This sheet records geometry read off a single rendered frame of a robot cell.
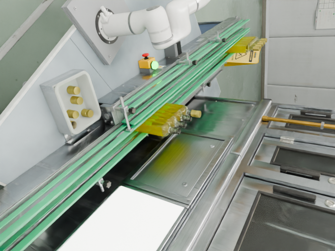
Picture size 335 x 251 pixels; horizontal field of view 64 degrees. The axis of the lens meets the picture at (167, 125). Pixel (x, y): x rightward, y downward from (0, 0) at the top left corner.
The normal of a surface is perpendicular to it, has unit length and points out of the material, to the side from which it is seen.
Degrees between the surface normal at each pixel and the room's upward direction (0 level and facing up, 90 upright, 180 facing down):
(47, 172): 90
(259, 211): 90
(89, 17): 3
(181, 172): 90
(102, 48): 3
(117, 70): 0
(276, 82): 90
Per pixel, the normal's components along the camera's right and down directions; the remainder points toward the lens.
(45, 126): 0.84, 0.15
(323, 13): -0.52, 0.50
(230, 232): -0.16, -0.85
